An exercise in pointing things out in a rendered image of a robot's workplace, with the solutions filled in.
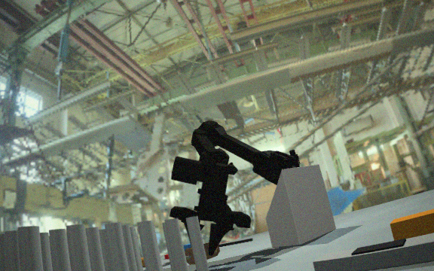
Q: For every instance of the orange rectangular bar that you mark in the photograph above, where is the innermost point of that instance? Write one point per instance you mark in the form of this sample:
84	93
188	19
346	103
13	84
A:
410	226

